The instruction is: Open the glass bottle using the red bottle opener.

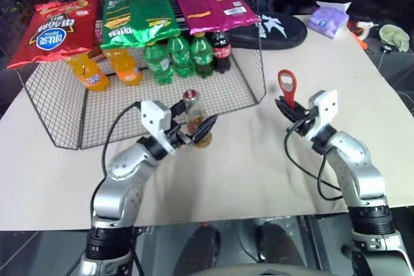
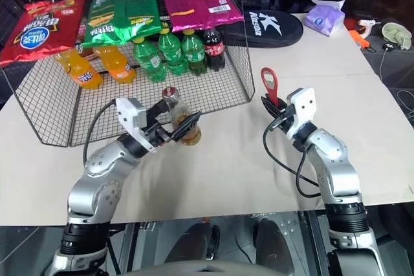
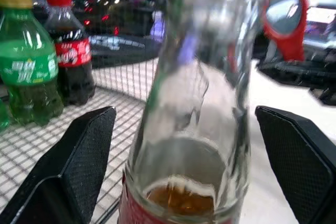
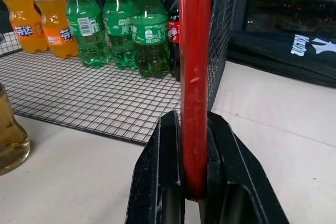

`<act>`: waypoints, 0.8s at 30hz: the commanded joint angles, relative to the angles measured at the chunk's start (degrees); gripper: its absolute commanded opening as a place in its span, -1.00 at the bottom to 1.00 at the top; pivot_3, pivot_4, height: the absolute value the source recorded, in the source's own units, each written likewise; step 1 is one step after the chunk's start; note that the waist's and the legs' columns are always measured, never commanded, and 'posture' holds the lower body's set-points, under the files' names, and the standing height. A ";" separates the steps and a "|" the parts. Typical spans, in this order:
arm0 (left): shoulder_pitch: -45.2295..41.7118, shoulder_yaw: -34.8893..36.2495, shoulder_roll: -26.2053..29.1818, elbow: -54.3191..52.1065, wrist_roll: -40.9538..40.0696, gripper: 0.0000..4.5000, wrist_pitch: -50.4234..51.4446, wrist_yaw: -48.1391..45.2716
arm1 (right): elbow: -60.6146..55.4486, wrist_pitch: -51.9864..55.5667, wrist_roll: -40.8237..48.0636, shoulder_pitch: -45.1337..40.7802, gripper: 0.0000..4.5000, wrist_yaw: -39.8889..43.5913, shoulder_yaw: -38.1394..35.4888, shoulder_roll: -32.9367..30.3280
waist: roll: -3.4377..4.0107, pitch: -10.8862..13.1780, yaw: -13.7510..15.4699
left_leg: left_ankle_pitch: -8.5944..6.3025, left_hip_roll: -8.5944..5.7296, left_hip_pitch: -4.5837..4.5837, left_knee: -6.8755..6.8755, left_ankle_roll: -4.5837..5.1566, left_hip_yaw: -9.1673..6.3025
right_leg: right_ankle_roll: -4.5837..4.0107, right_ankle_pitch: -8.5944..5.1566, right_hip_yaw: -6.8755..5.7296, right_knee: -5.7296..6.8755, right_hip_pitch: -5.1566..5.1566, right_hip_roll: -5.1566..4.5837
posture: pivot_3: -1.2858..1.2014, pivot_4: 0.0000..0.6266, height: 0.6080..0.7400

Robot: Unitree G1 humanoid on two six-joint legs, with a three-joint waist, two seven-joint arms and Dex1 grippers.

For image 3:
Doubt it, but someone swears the clear glass bottle red label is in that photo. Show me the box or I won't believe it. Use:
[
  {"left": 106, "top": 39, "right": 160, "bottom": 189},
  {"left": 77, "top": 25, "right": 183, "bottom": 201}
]
[{"left": 118, "top": 0, "right": 274, "bottom": 224}]

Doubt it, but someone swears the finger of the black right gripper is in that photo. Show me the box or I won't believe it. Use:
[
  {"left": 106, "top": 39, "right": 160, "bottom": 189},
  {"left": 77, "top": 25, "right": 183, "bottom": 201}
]
[
  {"left": 308, "top": 85, "right": 336, "bottom": 107},
  {"left": 256, "top": 59, "right": 336, "bottom": 89}
]

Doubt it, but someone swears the white wire mesh basket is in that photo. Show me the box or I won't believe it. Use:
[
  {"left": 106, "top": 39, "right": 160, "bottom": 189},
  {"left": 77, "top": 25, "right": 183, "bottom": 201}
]
[{"left": 0, "top": 0, "right": 169, "bottom": 224}]

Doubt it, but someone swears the green plastic soda bottle yellow cap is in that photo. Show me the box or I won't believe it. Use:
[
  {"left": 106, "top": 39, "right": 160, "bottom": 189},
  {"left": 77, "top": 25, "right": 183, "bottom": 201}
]
[{"left": 0, "top": 0, "right": 65, "bottom": 126}]

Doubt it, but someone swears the cola plastic bottle red cap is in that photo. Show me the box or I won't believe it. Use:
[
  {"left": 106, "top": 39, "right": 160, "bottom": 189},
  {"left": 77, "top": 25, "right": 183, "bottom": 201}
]
[{"left": 43, "top": 0, "right": 97, "bottom": 106}]

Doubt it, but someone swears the red oval mirror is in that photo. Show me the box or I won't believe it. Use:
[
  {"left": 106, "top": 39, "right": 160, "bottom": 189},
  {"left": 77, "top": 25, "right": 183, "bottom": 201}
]
[{"left": 261, "top": 0, "right": 311, "bottom": 62}]

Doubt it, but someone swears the computer monitor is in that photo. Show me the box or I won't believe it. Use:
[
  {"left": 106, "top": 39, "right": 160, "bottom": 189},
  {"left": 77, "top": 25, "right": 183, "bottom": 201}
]
[{"left": 303, "top": 5, "right": 336, "bottom": 50}]

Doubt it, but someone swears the dark round table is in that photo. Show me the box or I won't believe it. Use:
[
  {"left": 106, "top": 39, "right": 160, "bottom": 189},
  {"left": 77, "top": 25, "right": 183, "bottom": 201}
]
[{"left": 88, "top": 34, "right": 161, "bottom": 69}]

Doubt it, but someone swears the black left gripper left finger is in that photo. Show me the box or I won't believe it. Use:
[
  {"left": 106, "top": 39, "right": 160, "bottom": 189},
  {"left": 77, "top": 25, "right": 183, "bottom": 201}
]
[{"left": 0, "top": 105, "right": 117, "bottom": 224}]

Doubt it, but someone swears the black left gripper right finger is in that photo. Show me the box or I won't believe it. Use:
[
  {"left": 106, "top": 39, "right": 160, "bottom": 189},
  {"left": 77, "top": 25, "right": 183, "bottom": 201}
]
[{"left": 255, "top": 105, "right": 336, "bottom": 224}]

